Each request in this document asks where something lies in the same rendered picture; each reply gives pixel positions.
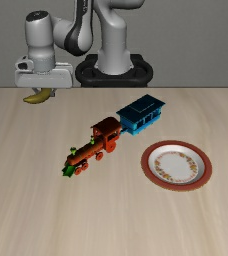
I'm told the red-rimmed white plate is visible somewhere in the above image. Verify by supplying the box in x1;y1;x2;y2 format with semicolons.
140;139;213;192

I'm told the red and blue toy train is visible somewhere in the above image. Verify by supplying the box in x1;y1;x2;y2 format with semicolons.
61;93;166;178

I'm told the yellow banana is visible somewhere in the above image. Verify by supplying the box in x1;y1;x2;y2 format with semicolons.
22;87;53;105

